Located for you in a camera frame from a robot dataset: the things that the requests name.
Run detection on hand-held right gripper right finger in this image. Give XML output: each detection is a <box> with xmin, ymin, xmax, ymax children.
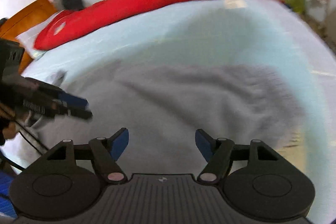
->
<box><xmin>195</xmin><ymin>128</ymin><xmax>288</xmax><ymax>184</ymax></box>

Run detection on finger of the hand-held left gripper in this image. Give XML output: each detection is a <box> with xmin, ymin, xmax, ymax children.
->
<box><xmin>58</xmin><ymin>92</ymin><xmax>89</xmax><ymax>110</ymax></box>
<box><xmin>53</xmin><ymin>105</ymin><xmax>94</xmax><ymax>121</ymax></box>

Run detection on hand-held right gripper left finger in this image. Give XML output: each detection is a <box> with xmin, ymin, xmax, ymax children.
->
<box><xmin>34</xmin><ymin>128</ymin><xmax>129</xmax><ymax>183</ymax></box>

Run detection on grey pants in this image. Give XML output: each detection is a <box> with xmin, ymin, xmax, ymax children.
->
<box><xmin>39</xmin><ymin>60</ymin><xmax>305</xmax><ymax>177</ymax></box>

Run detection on grey checked pillow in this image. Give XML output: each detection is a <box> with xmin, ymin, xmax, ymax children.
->
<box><xmin>16</xmin><ymin>11</ymin><xmax>57</xmax><ymax>59</ymax></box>

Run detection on wooden headboard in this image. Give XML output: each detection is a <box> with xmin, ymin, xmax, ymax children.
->
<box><xmin>0</xmin><ymin>0</ymin><xmax>57</xmax><ymax>73</ymax></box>

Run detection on small colourful packet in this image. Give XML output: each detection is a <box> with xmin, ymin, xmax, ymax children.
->
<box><xmin>54</xmin><ymin>22</ymin><xmax>66</xmax><ymax>35</ymax></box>

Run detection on black backpack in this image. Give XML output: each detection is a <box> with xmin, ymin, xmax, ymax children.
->
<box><xmin>61</xmin><ymin>0</ymin><xmax>84</xmax><ymax>10</ymax></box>

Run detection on blue plastic crate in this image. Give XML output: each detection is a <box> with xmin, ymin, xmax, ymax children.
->
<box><xmin>0</xmin><ymin>170</ymin><xmax>16</xmax><ymax>218</ymax></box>

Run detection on light blue checked bed sheet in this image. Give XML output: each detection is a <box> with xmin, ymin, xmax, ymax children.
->
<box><xmin>21</xmin><ymin>0</ymin><xmax>336</xmax><ymax>224</ymax></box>

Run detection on black cable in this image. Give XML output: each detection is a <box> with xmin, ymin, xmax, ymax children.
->
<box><xmin>0</xmin><ymin>121</ymin><xmax>50</xmax><ymax>175</ymax></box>

